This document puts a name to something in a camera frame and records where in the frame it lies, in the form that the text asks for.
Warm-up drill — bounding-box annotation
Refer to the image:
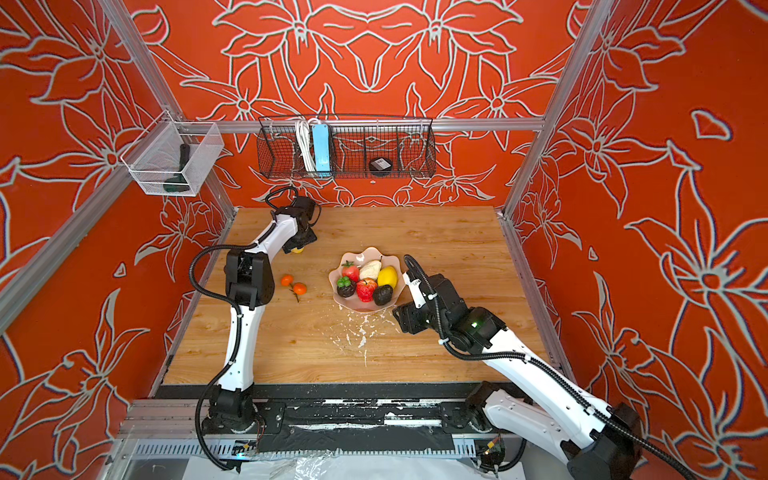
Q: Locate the dark green brush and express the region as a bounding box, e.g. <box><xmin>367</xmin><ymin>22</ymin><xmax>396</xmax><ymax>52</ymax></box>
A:
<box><xmin>163</xmin><ymin>143</ymin><xmax>191</xmax><ymax>193</ymax></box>

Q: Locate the beige garlic-like fruit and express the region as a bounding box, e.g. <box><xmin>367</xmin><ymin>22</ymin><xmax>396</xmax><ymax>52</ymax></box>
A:
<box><xmin>359</xmin><ymin>260</ymin><xmax>382</xmax><ymax>281</ymax></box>

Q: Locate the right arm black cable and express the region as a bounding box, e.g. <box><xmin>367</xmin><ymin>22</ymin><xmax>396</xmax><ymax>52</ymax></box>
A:
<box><xmin>403</xmin><ymin>254</ymin><xmax>700</xmax><ymax>480</ymax></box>

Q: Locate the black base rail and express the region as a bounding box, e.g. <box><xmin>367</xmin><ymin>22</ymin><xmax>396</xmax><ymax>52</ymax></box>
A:
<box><xmin>200</xmin><ymin>382</ymin><xmax>500</xmax><ymax>453</ymax></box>

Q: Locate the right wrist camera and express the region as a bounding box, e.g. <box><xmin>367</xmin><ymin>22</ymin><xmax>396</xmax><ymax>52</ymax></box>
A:
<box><xmin>402</xmin><ymin>270</ymin><xmax>430</xmax><ymax>309</ymax></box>

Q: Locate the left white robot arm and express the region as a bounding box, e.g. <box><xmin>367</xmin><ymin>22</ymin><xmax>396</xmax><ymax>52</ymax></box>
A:
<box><xmin>201</xmin><ymin>195</ymin><xmax>318</xmax><ymax>433</ymax></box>

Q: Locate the large yellow lemon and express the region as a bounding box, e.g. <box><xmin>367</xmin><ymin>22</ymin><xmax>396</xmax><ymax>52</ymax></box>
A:
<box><xmin>377</xmin><ymin>266</ymin><xmax>400</xmax><ymax>289</ymax></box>

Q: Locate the red apple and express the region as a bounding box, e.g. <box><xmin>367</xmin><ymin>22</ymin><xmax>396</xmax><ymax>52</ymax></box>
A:
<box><xmin>341</xmin><ymin>261</ymin><xmax>360</xmax><ymax>284</ymax></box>

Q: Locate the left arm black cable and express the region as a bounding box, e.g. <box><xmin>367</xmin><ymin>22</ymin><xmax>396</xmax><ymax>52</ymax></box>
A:
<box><xmin>188</xmin><ymin>185</ymin><xmax>301</xmax><ymax>472</ymax></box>

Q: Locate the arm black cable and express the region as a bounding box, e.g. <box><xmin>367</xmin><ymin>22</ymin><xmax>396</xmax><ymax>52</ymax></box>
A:
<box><xmin>403</xmin><ymin>254</ymin><xmax>700</xmax><ymax>480</ymax></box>
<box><xmin>188</xmin><ymin>185</ymin><xmax>301</xmax><ymax>472</ymax></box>

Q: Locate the black round puck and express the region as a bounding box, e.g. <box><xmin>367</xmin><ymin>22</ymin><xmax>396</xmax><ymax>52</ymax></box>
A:
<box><xmin>368</xmin><ymin>157</ymin><xmax>394</xmax><ymax>178</ymax></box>

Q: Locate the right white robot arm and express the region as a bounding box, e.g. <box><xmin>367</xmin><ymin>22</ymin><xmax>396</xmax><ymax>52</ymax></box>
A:
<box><xmin>393</xmin><ymin>271</ymin><xmax>640</xmax><ymax>479</ymax></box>

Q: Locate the red wrinkled strawberry fruit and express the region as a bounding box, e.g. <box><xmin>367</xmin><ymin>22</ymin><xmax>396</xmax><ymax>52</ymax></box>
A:
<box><xmin>356</xmin><ymin>279</ymin><xmax>378</xmax><ymax>303</ymax></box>

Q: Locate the light blue box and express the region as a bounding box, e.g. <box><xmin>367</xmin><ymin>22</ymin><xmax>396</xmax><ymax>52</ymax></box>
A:
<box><xmin>312</xmin><ymin>123</ymin><xmax>331</xmax><ymax>177</ymax></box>

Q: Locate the white coiled cable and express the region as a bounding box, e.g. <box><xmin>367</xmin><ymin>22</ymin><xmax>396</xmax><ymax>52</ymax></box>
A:
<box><xmin>294</xmin><ymin>118</ymin><xmax>317</xmax><ymax>174</ymax></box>

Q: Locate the dark avocado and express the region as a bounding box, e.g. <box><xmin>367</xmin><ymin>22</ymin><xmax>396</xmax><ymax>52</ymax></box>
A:
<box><xmin>373</xmin><ymin>284</ymin><xmax>394</xmax><ymax>306</ymax></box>

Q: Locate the clear plastic bin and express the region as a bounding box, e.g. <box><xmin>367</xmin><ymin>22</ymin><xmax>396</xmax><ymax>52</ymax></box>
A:
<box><xmin>120</xmin><ymin>112</ymin><xmax>224</xmax><ymax>197</ymax></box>

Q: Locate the pink scalloped fruit bowl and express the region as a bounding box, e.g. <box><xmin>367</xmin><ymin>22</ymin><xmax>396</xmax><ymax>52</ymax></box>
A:
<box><xmin>328</xmin><ymin>247</ymin><xmax>405</xmax><ymax>313</ymax></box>

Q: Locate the black wire basket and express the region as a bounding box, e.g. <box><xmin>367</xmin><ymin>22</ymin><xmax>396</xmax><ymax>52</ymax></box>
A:
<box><xmin>256</xmin><ymin>115</ymin><xmax>437</xmax><ymax>180</ymax></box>

